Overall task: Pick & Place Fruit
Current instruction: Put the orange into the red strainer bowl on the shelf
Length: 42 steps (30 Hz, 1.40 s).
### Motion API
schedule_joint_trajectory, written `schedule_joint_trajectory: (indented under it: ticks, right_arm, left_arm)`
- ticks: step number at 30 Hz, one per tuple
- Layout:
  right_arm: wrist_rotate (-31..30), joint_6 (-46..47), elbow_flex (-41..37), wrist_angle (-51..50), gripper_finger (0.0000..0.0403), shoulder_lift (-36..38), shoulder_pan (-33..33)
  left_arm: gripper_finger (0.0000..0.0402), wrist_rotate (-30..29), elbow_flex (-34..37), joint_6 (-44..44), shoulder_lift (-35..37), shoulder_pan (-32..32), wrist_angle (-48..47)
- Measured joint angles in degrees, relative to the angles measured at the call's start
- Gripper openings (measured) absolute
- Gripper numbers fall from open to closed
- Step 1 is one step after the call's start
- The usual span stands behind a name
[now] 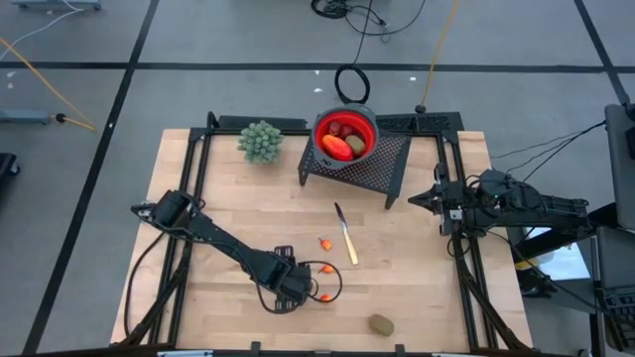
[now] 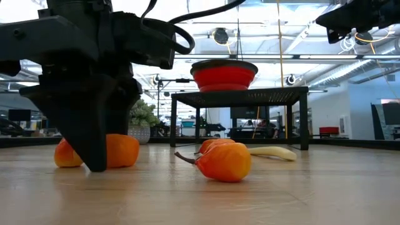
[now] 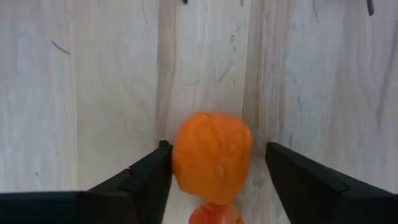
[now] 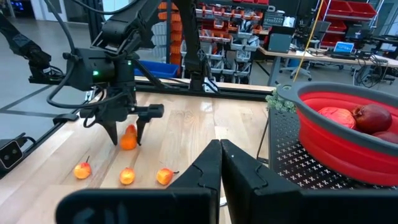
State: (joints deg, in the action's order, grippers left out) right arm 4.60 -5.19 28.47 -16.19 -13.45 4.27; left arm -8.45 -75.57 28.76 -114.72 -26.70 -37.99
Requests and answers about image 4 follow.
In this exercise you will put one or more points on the wooden desk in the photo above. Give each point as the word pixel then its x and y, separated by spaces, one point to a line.
pixel 311 56

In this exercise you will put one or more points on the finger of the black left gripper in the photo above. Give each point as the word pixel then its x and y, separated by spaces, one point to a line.
pixel 141 127
pixel 111 130

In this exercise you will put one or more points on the storage rack with small bins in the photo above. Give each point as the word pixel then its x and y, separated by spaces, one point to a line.
pixel 236 40

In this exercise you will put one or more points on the dark red plum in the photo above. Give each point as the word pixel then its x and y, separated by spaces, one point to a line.
pixel 373 119

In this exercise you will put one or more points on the small red orange fruit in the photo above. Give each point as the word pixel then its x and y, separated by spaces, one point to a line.
pixel 131 129

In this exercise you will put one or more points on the laptop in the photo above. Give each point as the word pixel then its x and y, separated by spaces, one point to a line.
pixel 343 47

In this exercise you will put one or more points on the grey box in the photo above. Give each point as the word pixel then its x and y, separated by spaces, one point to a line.
pixel 280 43

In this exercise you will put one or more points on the table-level camera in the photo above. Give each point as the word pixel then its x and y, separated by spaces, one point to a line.
pixel 11 154

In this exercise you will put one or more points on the office chair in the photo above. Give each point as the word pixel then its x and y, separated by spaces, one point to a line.
pixel 295 70

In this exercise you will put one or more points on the blue bin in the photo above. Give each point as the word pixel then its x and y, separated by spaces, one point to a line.
pixel 155 69

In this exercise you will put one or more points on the black perforated metal shelf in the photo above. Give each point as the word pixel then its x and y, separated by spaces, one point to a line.
pixel 289 155

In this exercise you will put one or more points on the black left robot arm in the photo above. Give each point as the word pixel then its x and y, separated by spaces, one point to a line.
pixel 124 28

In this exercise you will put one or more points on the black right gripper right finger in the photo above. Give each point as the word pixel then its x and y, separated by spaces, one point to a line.
pixel 264 202

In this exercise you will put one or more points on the round orange fruit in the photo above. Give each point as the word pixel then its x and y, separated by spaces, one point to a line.
pixel 128 142

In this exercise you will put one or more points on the red collapsible colander bowl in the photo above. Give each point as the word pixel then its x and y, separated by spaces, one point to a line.
pixel 335 155

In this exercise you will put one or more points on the rack with red bins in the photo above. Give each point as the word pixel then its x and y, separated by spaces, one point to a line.
pixel 335 7

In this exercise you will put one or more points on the green grape bunch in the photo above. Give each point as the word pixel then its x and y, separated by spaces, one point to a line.
pixel 280 104

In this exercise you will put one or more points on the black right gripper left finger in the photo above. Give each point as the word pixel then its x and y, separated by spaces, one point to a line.
pixel 155 205

